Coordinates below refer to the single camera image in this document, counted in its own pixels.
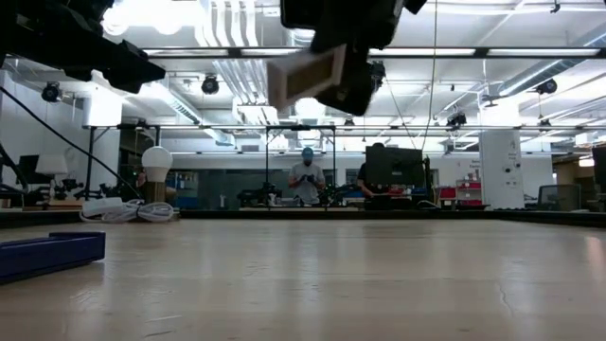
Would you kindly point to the white pillar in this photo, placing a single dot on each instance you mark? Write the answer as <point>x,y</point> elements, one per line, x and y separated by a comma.
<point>501,170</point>

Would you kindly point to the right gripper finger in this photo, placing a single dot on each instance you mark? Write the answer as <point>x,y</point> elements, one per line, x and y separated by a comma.
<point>352,85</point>

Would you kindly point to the black overhead light beam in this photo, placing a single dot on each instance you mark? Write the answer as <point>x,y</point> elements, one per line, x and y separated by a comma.
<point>426,52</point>

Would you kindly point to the black aluminium table frame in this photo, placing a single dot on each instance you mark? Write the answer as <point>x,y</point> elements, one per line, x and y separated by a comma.
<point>379,214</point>

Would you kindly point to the black ceiling spotlight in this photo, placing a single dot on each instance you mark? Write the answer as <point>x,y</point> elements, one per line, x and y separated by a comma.
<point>457,120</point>

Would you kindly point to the white table lamp shade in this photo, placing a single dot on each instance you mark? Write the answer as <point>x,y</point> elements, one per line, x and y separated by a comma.
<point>51,164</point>

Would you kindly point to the dark blue box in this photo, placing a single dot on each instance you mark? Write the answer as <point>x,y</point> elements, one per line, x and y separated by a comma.
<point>49,253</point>

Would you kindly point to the shelf with blue bins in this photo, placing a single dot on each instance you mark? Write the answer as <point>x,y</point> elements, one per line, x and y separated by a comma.
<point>187,187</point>

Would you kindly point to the white hanging box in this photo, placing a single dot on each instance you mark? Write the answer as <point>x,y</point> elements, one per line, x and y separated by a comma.
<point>101,109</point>

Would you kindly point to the rack with red bins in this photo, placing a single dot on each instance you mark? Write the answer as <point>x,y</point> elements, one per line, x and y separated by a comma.
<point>466,192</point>

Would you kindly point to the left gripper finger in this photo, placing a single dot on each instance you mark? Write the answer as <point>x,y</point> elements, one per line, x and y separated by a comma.
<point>139,68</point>

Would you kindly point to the silver ventilation duct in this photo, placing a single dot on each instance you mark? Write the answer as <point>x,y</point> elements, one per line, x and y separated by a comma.
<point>303,35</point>

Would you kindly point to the background black robot arm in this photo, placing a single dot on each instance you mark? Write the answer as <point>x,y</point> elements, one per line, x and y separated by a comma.
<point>260,195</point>
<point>338,194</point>

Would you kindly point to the black background monitor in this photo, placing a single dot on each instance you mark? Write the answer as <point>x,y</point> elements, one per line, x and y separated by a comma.
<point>394,166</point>

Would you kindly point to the white light bulb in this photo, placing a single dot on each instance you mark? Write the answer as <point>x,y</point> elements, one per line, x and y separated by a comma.
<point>157,163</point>

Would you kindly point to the wooden lamp base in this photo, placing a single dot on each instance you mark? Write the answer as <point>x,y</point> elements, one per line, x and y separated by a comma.
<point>155,193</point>

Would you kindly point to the black round hanging lamp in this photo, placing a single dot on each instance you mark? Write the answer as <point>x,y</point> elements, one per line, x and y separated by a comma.
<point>209,84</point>
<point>50,92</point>
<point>547,86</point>

